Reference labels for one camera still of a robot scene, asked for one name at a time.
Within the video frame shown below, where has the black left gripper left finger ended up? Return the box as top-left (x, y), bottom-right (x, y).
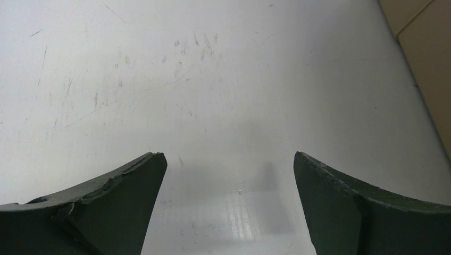
top-left (1, 152), bottom-right (168, 254)

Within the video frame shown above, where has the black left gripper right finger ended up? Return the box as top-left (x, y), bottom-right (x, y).
top-left (294, 152), bottom-right (450, 254)

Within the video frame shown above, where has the tan plastic tool box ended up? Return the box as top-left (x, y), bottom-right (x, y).
top-left (379, 0), bottom-right (450, 156)

